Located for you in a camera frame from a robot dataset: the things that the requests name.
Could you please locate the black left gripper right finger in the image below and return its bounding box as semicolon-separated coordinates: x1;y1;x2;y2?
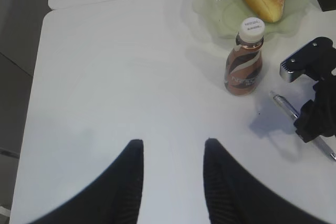
203;138;331;223

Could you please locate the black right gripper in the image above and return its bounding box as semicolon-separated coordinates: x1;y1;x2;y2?
294;75;335;143

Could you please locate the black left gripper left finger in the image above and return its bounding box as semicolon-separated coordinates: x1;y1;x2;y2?
34;140;144;223

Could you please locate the grey grip ballpoint pen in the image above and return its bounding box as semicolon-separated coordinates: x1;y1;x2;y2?
269;91;335;161

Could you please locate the brown Nescafe coffee bottle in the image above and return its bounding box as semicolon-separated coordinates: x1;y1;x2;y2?
224;17;265;95

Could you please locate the green wavy glass plate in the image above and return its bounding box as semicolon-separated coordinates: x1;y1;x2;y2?
193;0;309;39

